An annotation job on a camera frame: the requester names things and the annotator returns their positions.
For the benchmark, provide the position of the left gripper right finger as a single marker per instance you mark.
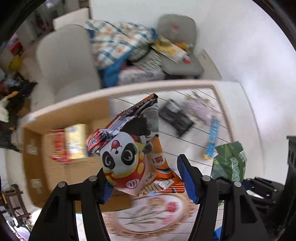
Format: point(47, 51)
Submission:
point(226, 211)

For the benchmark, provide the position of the pink patterned cushion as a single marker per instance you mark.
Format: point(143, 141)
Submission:
point(132, 75)

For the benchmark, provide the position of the black white patterned pillow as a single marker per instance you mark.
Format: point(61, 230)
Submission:
point(145, 58)

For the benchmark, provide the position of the red floral snack bag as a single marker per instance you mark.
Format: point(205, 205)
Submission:
point(58, 139)

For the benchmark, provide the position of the brown cardboard box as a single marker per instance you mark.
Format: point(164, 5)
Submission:
point(43, 170)

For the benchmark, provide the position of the long blue snack packet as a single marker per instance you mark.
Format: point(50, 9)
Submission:
point(213, 136)

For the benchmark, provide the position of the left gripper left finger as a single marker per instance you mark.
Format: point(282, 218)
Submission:
point(57, 220)

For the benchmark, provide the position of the purple cloth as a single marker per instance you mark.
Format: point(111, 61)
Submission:
point(199, 110)

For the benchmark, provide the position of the yellow snack bag on sofa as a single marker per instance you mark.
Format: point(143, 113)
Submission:
point(166, 48)

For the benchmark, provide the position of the panda orange snack bag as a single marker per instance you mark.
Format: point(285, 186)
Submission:
point(132, 157)

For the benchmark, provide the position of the beige sofa armchair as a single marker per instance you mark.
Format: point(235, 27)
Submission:
point(63, 67)

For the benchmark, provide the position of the plaid blanket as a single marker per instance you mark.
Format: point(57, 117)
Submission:
point(112, 40)

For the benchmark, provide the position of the yellow box with blue logo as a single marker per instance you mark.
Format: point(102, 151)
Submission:
point(75, 140)

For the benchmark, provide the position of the black snack packet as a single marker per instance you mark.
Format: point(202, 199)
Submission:
point(172, 113)

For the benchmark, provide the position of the green snack bag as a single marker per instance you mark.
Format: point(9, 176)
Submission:
point(230, 163)

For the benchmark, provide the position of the blue fabric under blanket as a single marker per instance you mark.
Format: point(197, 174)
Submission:
point(109, 75)

